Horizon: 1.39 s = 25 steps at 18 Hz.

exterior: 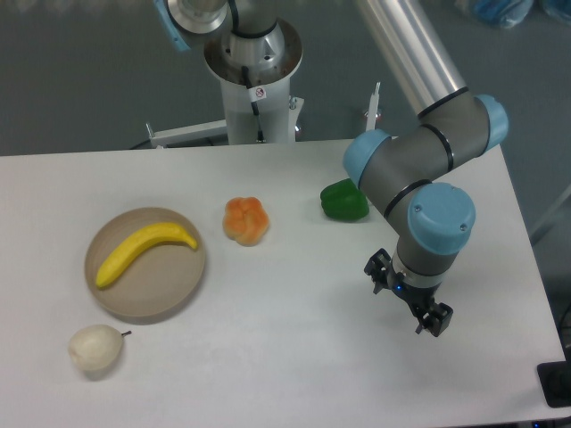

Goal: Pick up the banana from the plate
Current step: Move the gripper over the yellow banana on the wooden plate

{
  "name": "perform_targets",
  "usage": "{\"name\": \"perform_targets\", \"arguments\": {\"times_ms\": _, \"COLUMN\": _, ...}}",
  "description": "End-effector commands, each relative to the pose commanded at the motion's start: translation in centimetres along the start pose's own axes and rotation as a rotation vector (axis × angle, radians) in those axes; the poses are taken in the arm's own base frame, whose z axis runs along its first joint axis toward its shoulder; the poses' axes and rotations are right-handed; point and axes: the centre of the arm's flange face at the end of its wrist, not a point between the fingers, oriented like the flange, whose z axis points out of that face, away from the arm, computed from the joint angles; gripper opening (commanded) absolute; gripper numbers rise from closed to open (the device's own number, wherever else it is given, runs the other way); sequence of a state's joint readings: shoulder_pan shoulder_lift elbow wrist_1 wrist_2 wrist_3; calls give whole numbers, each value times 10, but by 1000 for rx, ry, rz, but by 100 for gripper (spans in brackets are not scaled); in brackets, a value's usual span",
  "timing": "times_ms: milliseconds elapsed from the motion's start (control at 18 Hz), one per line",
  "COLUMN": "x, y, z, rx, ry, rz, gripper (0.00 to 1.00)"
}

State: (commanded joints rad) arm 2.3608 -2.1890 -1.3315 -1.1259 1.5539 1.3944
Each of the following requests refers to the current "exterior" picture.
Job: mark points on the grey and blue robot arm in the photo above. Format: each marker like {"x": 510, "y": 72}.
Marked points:
{"x": 401, "y": 176}

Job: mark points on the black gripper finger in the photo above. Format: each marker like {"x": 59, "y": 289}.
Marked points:
{"x": 434, "y": 319}
{"x": 377, "y": 268}

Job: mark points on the beige round plate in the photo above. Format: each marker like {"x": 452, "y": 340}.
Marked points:
{"x": 159, "y": 283}

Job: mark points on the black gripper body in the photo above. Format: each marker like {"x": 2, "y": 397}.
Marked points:
{"x": 419, "y": 299}

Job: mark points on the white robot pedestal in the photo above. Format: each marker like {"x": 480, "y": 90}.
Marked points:
{"x": 254, "y": 76}

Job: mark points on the white metal bracket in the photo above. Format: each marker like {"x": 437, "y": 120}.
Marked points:
{"x": 189, "y": 136}

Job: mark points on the green bell pepper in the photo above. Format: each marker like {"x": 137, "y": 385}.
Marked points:
{"x": 343, "y": 201}

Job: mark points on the yellow banana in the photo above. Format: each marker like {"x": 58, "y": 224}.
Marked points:
{"x": 145, "y": 238}

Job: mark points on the pale white pear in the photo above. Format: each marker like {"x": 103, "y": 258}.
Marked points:
{"x": 95, "y": 347}

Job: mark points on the black device at table edge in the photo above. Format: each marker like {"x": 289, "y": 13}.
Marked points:
{"x": 555, "y": 381}

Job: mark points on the blue plastic bag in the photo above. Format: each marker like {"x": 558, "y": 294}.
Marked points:
{"x": 502, "y": 14}

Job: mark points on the orange braided bread roll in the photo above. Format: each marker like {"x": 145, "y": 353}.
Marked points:
{"x": 245, "y": 220}

